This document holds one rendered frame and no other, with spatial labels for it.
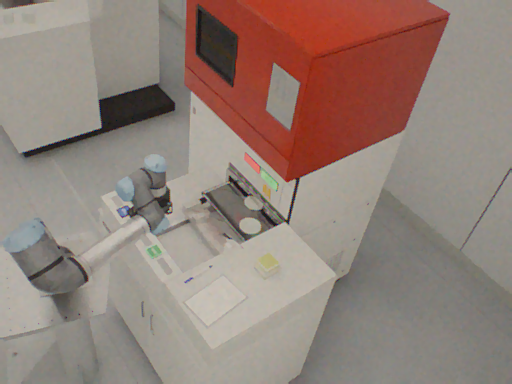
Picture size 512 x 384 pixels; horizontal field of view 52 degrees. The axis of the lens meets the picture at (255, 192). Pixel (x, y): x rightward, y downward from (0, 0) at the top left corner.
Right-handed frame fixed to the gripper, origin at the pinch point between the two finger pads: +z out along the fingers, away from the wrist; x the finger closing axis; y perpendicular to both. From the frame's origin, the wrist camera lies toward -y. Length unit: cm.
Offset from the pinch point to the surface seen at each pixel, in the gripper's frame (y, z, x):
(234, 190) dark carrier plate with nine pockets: 54, 21, 18
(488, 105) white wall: 207, 0, -15
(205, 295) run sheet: 6.7, 13.9, -29.3
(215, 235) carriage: 31.5, 22.6, -0.1
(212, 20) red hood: 54, -55, 45
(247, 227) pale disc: 46, 21, -5
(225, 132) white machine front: 59, -2, 35
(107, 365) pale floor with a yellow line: -21, 111, 14
